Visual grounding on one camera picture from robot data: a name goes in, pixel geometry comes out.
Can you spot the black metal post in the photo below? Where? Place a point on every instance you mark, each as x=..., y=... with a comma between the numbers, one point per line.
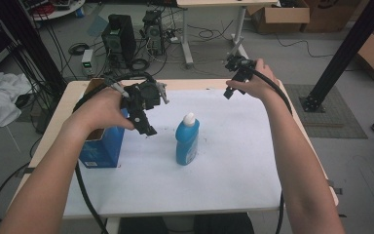
x=344, y=55

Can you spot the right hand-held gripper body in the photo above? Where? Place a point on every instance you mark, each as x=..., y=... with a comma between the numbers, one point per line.
x=240, y=66

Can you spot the black computer tower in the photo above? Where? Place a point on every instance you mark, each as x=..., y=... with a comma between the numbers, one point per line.
x=119, y=39

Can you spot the person's right hand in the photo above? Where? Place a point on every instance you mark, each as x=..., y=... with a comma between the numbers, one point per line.
x=256, y=81

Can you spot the open-frame computer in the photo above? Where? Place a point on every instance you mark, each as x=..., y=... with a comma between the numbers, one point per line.
x=153, y=31

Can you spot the small grey power supply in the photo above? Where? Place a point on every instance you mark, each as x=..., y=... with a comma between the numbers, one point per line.
x=87, y=61

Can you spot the blue cardboard box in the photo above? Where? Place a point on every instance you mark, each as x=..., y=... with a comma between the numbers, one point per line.
x=102, y=148

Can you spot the blue plastic bottle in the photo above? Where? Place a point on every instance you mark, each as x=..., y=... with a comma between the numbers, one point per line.
x=187, y=139

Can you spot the black metal stand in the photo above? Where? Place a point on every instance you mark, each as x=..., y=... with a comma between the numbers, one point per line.
x=22, y=45

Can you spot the brown cardboard box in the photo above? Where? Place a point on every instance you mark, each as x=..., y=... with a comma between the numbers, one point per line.
x=280, y=16

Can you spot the dark floor mat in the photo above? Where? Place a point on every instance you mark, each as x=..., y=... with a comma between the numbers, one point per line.
x=331, y=112

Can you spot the white cloth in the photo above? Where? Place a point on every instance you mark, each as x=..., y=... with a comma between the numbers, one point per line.
x=1, y=97

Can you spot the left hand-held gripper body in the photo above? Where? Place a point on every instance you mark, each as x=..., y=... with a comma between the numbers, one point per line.
x=144, y=95

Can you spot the person's left hand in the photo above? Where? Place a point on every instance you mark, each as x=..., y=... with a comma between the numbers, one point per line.
x=102, y=109

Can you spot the white-legged desk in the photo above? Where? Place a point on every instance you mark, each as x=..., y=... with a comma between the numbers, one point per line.
x=220, y=19

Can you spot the round white table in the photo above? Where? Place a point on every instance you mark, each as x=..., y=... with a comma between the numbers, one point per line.
x=56, y=9

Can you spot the large cardboard box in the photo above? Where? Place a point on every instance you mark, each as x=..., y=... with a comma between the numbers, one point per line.
x=334, y=14

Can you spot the white paper sheet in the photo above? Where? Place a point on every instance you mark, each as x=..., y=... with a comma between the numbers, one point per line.
x=178, y=156

